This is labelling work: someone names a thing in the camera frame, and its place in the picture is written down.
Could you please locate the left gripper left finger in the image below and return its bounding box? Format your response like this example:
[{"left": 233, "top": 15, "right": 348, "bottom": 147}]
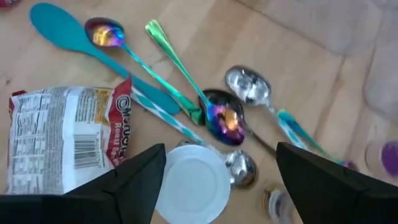
[{"left": 0, "top": 142, "right": 167, "bottom": 224}]

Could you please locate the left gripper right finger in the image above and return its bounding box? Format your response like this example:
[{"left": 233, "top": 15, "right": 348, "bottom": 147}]
[{"left": 275, "top": 142, "right": 398, "bottom": 224}]

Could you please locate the small cork-stoppered glass jar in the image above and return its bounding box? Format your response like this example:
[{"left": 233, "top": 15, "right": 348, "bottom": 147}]
[{"left": 261, "top": 183, "right": 296, "bottom": 224}]

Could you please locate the small black cap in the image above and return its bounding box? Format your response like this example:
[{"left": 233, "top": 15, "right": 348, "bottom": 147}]
[{"left": 365, "top": 138, "right": 398, "bottom": 178}]

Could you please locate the red ramen packet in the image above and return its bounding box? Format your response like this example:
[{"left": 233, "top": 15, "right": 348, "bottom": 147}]
[{"left": 6, "top": 76, "right": 134, "bottom": 196}]

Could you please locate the white round lid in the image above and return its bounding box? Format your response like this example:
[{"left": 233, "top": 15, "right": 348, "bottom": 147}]
[{"left": 154, "top": 144, "right": 232, "bottom": 224}]

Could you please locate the teal silicone spoon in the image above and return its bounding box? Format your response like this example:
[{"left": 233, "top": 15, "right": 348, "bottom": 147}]
[{"left": 29, "top": 2, "right": 182, "bottom": 116}]

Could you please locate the large clear plastic bin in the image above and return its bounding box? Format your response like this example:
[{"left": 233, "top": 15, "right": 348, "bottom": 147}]
[{"left": 362, "top": 18, "right": 398, "bottom": 124}]

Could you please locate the small clear plastic bin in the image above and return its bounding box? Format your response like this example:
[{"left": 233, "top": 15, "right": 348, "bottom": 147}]
[{"left": 234, "top": 0, "right": 398, "bottom": 63}]

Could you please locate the silver spoon teal patterned handle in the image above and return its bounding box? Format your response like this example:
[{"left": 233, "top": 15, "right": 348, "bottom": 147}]
[
  {"left": 130, "top": 86, "right": 259, "bottom": 190},
  {"left": 224, "top": 64, "right": 343, "bottom": 164}
]

